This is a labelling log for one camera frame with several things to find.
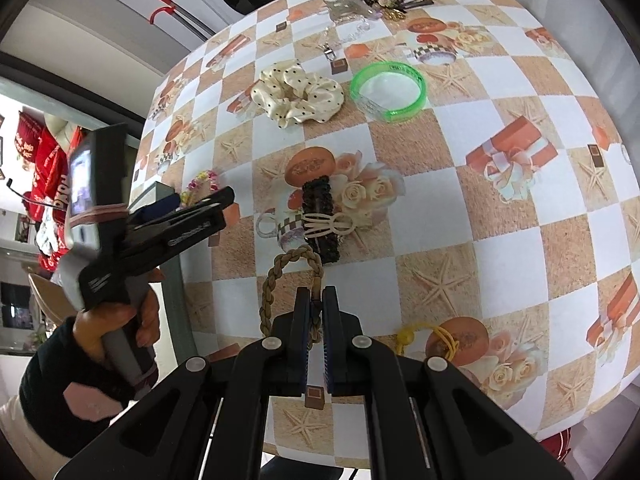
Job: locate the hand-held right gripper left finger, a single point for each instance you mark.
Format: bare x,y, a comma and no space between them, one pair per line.
302,340

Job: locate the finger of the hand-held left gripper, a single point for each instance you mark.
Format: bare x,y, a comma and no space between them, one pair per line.
210,200
190,237

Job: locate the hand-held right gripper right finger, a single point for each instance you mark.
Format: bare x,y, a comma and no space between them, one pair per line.
330,340

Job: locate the black rectangular hair clip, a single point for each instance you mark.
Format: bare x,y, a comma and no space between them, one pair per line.
317,197

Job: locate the beige bow hair clip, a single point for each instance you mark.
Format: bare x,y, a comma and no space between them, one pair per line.
320,225

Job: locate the cream polka dot scrunchie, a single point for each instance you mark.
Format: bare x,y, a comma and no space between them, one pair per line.
300,95

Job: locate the person's left forearm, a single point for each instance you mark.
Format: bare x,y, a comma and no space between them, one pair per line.
50,385

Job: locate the person's left hand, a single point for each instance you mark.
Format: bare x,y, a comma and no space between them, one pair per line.
147,310

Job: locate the red cushion with white letters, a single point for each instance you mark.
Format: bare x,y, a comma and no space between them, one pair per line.
60,190

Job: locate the beige wooden chair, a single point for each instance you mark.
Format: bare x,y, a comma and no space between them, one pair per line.
45,292

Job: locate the black gooseneck stand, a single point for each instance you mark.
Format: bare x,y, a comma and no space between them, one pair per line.
30,197

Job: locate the red cushion with small print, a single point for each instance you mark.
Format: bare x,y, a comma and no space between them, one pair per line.
27,135

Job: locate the checked printed tablecloth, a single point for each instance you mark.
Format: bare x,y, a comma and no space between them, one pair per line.
450,210

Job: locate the grey pole with red hook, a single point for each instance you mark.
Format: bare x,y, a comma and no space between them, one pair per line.
161,11

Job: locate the grey pole with red tip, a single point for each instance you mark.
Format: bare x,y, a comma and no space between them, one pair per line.
172,2

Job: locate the silver hair clip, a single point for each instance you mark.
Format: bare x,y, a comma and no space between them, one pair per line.
345,8

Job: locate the red stool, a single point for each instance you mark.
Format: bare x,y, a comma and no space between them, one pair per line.
557,447

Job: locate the gold brooch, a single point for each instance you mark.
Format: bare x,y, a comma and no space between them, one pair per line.
395,12

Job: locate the black hair pin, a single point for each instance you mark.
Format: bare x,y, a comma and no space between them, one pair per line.
419,2

